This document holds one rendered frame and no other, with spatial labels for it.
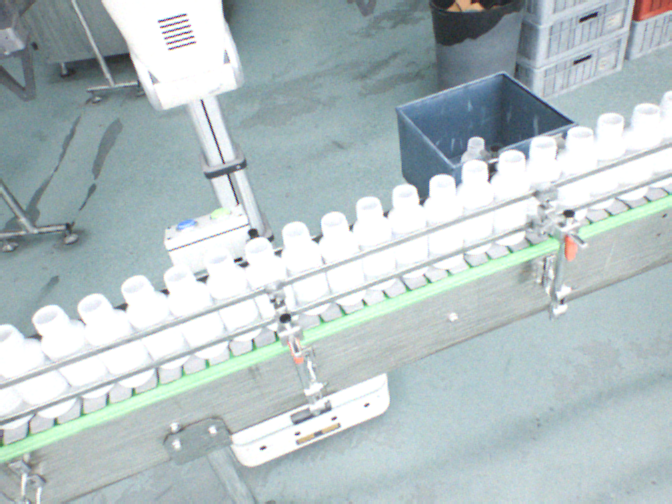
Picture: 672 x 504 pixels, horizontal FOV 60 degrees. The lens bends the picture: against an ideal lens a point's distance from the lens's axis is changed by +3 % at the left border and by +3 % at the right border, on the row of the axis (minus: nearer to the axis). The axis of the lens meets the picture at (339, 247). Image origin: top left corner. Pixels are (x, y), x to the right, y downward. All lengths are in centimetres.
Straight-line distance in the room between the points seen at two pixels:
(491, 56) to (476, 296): 206
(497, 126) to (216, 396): 112
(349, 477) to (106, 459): 100
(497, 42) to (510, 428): 177
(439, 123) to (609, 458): 109
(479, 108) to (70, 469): 127
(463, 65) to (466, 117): 134
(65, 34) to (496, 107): 365
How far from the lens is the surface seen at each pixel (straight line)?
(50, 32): 483
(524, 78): 336
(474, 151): 145
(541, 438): 196
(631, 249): 119
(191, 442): 104
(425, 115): 158
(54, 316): 91
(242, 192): 151
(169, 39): 128
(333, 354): 97
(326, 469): 192
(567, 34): 332
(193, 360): 95
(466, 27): 288
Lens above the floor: 170
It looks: 42 degrees down
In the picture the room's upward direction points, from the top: 12 degrees counter-clockwise
